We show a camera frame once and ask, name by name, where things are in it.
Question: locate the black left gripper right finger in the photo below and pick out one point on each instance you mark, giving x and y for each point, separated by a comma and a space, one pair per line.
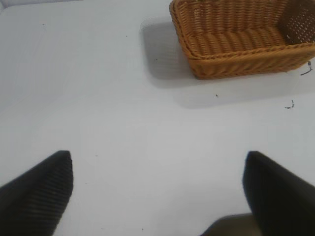
280, 196

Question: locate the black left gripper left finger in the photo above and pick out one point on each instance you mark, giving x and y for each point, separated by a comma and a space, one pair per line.
34, 199

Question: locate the brown woven wicker basket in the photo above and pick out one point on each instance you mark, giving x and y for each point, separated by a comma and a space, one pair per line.
221, 41

